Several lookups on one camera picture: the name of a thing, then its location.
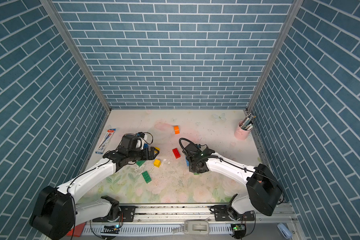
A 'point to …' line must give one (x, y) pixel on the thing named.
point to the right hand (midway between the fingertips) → (195, 170)
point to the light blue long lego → (187, 163)
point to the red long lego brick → (176, 153)
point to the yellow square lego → (157, 163)
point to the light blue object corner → (285, 231)
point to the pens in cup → (247, 124)
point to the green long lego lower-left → (146, 176)
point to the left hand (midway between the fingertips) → (156, 152)
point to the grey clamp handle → (193, 227)
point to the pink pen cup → (240, 133)
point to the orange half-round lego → (176, 130)
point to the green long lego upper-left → (140, 162)
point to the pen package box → (104, 142)
